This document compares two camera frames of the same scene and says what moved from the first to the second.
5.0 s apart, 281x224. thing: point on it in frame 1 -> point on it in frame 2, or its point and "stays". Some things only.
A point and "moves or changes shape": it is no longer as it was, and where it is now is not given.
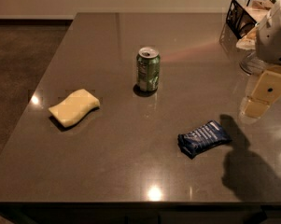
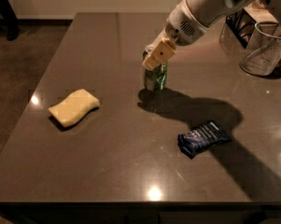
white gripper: x=274 y=41 -> x=184 y=31
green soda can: x=147 y=66 moves or changes shape
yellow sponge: x=75 y=107 stays
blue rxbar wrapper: x=203 y=138 stays
